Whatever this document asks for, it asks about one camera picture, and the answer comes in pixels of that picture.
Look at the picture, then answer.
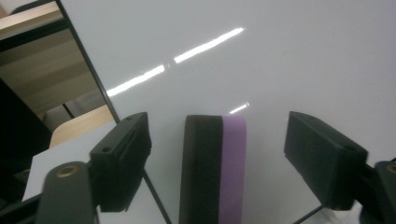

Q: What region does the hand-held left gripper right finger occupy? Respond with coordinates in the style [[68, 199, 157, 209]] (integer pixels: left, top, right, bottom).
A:
[[283, 110, 369, 211]]

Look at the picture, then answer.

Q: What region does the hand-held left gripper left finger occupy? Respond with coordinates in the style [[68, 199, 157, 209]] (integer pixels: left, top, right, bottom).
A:
[[89, 111, 153, 213]]

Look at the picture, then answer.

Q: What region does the purple and black whiteboard eraser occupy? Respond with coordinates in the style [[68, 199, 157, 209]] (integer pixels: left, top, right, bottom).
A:
[[178, 114, 248, 224]]

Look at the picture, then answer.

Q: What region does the light wooden table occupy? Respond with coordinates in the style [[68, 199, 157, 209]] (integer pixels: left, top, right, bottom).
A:
[[49, 104, 117, 149]]

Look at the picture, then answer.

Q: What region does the white whiteboard with black edge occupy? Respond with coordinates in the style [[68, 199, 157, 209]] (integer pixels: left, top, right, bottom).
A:
[[55, 0, 396, 224]]

